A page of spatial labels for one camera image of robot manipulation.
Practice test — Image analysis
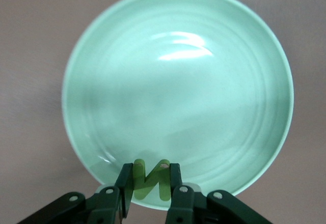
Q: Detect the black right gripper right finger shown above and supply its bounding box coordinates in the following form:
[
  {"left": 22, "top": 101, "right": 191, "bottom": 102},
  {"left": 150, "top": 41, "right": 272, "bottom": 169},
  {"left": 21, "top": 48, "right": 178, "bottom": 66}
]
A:
[{"left": 165, "top": 162, "right": 274, "bottom": 224}]

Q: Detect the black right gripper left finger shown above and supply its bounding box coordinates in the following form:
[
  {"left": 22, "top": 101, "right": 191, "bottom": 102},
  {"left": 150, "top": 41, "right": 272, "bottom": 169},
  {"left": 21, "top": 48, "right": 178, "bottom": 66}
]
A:
[{"left": 15, "top": 162, "right": 134, "bottom": 224}]

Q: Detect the green foam letter N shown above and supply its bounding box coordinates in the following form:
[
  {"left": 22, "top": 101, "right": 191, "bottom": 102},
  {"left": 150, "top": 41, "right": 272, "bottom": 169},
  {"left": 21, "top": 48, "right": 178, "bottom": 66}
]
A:
[{"left": 132, "top": 159, "right": 171, "bottom": 202}]

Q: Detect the light green plate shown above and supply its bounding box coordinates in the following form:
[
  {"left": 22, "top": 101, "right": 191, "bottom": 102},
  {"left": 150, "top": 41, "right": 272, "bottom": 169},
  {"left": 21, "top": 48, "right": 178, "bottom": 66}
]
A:
[{"left": 62, "top": 0, "right": 295, "bottom": 211}]

